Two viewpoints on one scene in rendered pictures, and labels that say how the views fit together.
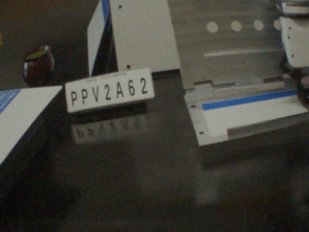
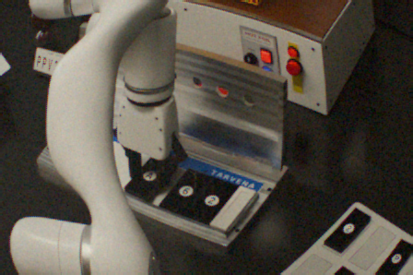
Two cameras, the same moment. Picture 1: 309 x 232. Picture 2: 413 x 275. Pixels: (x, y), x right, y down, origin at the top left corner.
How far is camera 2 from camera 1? 1.50 m
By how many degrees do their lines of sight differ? 36
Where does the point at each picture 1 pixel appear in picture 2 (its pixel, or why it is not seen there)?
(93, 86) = (50, 58)
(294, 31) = (127, 113)
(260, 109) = not seen: hidden behind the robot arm
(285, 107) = (121, 166)
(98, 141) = (22, 109)
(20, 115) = not seen: outside the picture
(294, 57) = (121, 135)
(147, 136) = (41, 123)
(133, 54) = not seen: hidden behind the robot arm
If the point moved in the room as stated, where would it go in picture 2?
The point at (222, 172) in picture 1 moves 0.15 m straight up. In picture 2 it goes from (33, 190) to (19, 137)
